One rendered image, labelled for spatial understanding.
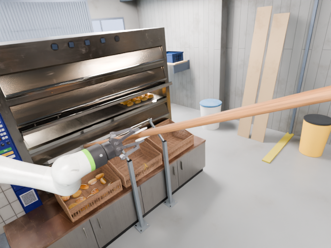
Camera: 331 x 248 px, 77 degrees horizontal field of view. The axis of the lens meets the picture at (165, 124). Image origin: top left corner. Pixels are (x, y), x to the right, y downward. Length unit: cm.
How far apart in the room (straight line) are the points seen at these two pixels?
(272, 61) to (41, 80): 337
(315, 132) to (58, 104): 353
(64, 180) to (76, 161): 7
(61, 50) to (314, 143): 367
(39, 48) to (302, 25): 371
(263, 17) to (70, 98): 324
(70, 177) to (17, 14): 472
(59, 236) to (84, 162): 146
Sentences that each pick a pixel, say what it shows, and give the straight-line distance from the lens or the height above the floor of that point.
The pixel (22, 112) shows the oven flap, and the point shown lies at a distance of 223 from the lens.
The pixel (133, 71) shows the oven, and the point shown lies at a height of 166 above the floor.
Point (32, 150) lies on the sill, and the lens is 236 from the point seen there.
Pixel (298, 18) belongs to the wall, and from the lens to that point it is 427.
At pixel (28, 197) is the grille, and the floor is 74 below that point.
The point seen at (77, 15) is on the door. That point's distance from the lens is 570.
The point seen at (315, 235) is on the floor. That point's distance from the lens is 296.
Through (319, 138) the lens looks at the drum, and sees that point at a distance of 397.
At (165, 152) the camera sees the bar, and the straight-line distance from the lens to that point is 242.
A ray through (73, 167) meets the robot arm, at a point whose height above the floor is 172.
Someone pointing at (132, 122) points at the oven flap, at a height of 102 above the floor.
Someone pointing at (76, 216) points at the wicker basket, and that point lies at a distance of 226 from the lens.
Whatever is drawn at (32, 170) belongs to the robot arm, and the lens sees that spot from 96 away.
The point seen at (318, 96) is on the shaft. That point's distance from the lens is 51.
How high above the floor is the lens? 215
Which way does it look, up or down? 26 degrees down
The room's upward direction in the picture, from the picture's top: 5 degrees counter-clockwise
